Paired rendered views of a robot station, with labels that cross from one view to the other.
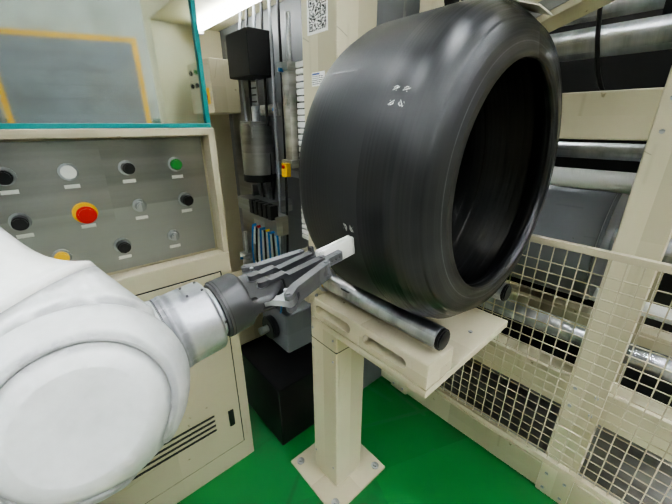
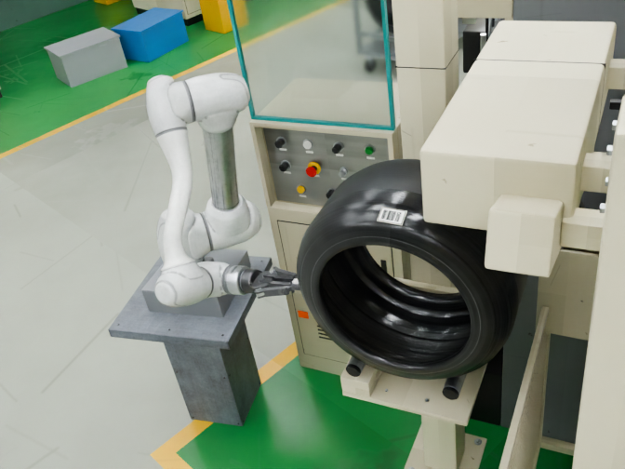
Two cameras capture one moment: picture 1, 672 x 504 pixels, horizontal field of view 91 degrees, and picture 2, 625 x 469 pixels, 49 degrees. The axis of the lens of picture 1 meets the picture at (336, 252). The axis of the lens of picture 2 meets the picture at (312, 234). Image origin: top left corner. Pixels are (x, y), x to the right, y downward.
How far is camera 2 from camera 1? 183 cm
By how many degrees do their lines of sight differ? 63
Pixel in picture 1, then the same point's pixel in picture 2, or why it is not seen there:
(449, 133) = (308, 266)
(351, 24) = (415, 127)
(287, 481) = (405, 430)
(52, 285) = (175, 266)
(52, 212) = (299, 163)
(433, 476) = not seen: outside the picture
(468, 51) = (320, 234)
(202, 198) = not seen: hidden behind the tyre
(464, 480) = not seen: outside the picture
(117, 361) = (167, 288)
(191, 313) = (229, 278)
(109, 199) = (327, 163)
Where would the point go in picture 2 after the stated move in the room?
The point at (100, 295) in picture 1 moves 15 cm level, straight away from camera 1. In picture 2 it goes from (179, 272) to (208, 242)
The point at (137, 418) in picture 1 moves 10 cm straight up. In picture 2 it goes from (168, 297) to (159, 270)
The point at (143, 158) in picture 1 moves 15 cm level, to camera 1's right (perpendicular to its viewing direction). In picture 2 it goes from (349, 142) to (368, 159)
